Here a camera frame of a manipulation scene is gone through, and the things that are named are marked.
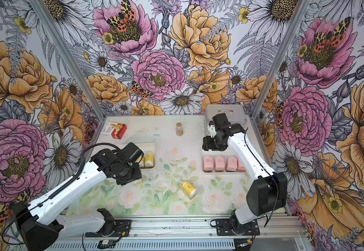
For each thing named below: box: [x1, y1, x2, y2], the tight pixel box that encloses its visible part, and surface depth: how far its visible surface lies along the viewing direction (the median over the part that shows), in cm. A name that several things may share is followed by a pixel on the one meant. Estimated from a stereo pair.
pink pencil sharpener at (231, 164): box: [225, 156, 238, 173], surface depth 91 cm
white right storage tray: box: [200, 144, 247, 174], surface depth 91 cm
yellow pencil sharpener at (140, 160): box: [137, 154, 145, 168], surface depth 63 cm
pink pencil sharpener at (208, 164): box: [202, 156, 214, 173], surface depth 91 cm
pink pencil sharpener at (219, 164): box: [214, 156, 226, 172], surface depth 91 cm
